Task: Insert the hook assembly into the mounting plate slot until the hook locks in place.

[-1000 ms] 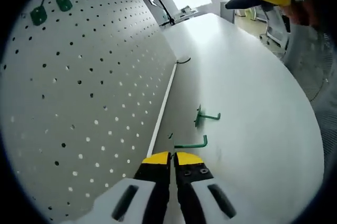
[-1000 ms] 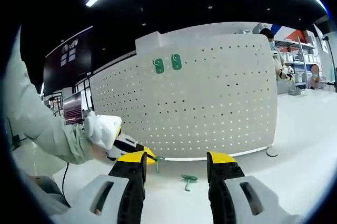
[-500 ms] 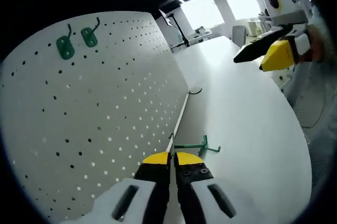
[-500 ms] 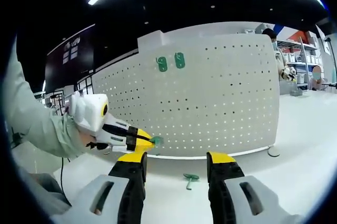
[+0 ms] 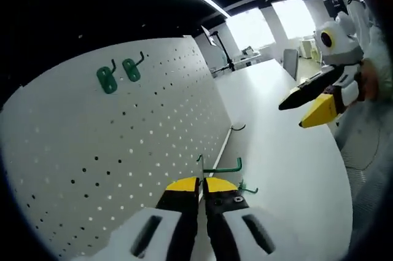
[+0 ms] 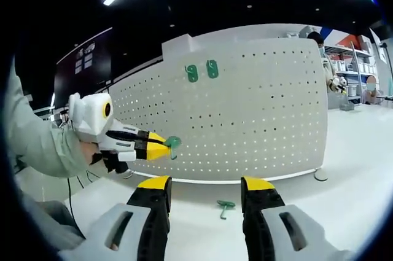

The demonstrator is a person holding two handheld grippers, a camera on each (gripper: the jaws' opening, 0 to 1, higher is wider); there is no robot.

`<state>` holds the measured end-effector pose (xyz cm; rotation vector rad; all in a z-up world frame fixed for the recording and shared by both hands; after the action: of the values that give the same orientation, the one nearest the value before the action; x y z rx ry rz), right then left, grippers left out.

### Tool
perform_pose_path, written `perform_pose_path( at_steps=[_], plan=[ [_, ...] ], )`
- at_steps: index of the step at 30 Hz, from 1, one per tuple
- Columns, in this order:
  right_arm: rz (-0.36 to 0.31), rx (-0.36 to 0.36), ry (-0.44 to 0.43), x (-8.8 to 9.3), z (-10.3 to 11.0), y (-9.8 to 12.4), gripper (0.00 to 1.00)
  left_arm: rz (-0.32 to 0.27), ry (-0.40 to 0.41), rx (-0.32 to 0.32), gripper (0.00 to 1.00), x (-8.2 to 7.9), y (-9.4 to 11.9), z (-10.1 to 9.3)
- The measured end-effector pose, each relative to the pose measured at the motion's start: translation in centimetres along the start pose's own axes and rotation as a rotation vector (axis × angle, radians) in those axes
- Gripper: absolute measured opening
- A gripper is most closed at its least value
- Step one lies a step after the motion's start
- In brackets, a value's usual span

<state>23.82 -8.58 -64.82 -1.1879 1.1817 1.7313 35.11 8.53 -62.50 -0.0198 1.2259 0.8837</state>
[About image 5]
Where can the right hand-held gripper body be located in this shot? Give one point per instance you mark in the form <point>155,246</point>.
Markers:
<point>340,46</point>

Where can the white perforated mounting plate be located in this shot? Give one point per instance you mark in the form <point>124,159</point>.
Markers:
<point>107,150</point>

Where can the black tripod stand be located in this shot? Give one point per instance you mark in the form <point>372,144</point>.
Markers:
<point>225,55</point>

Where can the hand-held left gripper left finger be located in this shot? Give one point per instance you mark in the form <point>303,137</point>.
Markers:
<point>172,230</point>

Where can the grey desk divider panel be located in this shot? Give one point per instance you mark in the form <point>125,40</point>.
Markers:
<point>290,64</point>

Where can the person's right hand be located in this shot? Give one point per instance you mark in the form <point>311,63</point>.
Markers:
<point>370,83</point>

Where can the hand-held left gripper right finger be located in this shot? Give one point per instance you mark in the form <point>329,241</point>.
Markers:
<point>239,230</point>

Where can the green hook assembly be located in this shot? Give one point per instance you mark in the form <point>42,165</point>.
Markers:
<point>131,69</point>
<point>224,169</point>
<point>248,188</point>
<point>106,80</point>

